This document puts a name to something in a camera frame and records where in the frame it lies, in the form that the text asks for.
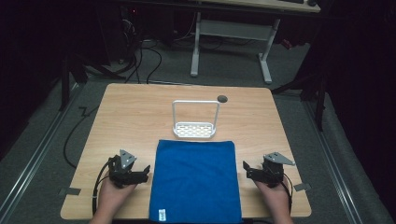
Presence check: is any metal floor rail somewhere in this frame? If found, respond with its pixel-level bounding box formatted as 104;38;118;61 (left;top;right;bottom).
0;83;82;218
303;100;366;224

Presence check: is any person's right hand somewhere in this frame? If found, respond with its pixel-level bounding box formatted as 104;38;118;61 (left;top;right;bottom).
253;176;292;218

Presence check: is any dark computer tower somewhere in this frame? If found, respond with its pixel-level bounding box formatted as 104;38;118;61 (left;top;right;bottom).
120;5;143;63

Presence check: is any black floor cable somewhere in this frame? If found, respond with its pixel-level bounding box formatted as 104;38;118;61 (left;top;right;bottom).
63;106;99;170

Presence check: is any black metal stand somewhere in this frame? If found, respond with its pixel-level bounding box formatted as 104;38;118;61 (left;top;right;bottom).
58;50;127;112
270;69;329;133

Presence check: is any person's left hand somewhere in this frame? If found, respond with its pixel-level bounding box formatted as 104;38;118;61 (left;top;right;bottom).
97;177;138;218

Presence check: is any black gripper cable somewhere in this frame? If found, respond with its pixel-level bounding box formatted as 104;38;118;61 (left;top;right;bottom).
279;175;294;215
92;158;114;217

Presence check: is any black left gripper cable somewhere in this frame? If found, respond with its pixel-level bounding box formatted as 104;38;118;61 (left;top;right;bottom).
92;158;114;217

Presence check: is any white towel rack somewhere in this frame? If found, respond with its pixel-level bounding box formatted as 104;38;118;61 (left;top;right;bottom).
171;99;221;140

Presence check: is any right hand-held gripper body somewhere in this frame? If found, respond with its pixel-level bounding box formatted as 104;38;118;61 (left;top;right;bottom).
257;151;296;189

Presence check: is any blue towel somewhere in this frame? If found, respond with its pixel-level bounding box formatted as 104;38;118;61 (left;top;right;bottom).
148;139;244;224

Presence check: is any bundle of black cables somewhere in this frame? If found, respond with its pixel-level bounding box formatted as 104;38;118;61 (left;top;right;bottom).
122;18;163;85

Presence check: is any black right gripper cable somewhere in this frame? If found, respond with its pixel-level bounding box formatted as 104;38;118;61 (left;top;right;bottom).
279;175;294;215

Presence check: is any white-framed desk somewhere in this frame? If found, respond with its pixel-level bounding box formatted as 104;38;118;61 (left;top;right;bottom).
190;0;321;85

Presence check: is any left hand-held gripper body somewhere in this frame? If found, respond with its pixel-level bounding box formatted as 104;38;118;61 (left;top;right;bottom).
106;148;144;189

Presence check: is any grey tape piece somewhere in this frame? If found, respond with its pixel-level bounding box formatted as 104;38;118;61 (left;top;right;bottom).
59;187;82;197
293;182;312;192

